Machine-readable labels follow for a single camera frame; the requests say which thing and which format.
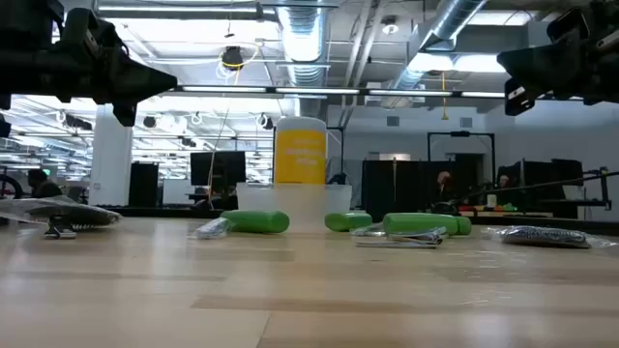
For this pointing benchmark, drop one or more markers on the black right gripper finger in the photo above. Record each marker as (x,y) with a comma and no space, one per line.
(546,65)
(515,101)

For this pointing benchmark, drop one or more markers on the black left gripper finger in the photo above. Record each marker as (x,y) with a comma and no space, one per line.
(142,82)
(126,115)

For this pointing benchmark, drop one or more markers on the black comb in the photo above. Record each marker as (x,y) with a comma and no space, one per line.
(72,212)
(541,237)

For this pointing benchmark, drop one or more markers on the green travel bottle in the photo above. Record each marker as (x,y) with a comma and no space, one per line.
(345,221)
(421,223)
(256,221)

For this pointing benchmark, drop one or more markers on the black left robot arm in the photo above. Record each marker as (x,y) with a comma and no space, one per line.
(4,126)

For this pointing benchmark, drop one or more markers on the white building column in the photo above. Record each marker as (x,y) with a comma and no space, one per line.
(111,164)

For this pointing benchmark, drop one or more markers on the black cabinet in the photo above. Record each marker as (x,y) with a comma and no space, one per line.
(143,183)

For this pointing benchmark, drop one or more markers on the black monitor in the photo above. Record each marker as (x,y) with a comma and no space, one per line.
(217,168)
(568,171)
(537,174)

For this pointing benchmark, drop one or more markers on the person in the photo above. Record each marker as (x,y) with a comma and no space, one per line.
(504,182)
(444,186)
(41,186)

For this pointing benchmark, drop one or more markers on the black ceiling device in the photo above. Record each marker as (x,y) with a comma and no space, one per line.
(232,57)

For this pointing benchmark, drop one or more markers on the white cup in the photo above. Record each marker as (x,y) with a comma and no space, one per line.
(492,200)

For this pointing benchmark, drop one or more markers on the wooden workbench grey legs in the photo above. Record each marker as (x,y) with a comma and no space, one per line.
(512,213)

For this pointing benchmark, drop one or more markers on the black partition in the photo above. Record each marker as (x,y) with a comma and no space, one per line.
(406,188)

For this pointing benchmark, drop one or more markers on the clear plastic container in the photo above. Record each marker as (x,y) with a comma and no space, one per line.
(256,198)

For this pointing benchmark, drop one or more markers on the long light bar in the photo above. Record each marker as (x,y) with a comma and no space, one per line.
(314,90)

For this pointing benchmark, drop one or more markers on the yellow wipes canister white lid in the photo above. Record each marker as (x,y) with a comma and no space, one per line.
(300,154)

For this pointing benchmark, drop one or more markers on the black tube frame stand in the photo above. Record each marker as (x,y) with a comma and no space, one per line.
(479,134)

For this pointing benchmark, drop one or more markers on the silver smooth ventilation duct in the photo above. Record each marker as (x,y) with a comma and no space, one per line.
(454,14)

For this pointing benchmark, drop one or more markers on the silver ribbed ventilation duct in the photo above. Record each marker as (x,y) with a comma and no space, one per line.
(302,38)

